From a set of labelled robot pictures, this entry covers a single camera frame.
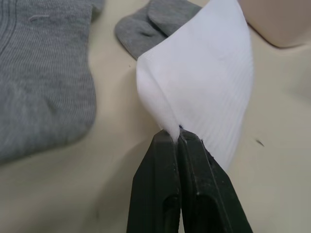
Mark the grey ribbed sock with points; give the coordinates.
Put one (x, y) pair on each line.
(148, 31)
(41, 77)

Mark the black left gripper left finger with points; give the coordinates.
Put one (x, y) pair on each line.
(155, 184)

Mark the beige plastic container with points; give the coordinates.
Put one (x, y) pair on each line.
(279, 21)

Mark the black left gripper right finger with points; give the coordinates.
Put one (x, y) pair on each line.
(206, 194)

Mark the white ribbed sock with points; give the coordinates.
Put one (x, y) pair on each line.
(199, 80)

